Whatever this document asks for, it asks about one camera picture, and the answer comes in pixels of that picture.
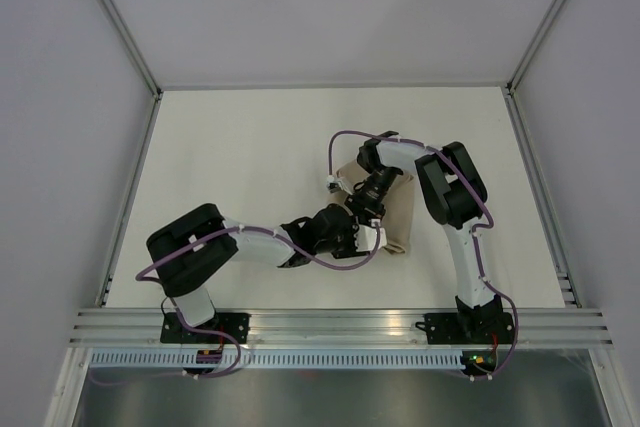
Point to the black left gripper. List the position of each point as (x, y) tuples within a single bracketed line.
[(352, 251)]

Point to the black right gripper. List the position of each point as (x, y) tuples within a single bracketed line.
[(358, 205)]

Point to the beige cloth napkin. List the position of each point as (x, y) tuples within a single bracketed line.
[(399, 205)]

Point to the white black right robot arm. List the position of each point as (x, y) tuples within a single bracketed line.
[(455, 197)]

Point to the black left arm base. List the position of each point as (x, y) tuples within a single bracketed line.
[(223, 328)]

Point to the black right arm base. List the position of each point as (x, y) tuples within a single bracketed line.
[(448, 329)]

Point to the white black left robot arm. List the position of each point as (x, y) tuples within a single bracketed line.
[(189, 251)]

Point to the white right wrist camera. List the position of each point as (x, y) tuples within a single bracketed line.
[(334, 184)]

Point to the aluminium rear frame bar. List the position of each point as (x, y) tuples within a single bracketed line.
[(333, 85)]

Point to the aluminium table edge rail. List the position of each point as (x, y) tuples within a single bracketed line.
[(116, 240)]

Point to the aluminium front mounting rail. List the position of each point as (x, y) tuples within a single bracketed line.
[(545, 328)]

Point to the white slotted cable duct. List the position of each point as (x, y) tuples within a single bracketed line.
[(303, 359)]

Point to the aluminium right frame post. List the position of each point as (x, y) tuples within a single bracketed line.
[(543, 30)]

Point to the aluminium frame post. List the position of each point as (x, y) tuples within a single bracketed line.
[(132, 50), (543, 30)]

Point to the aluminium left frame post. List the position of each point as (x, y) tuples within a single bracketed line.
[(132, 50)]

